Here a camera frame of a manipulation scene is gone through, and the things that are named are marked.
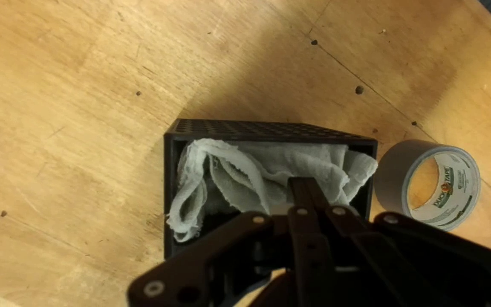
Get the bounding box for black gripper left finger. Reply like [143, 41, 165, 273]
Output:
[126, 176, 315, 307]

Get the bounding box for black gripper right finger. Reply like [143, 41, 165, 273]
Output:
[303, 176, 491, 307]

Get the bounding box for white cloth towel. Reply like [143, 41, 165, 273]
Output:
[165, 137, 380, 246]

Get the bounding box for black perforated box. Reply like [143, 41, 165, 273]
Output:
[162, 118, 380, 261]

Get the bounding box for grey duct tape roll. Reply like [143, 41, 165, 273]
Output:
[373, 139, 482, 232]

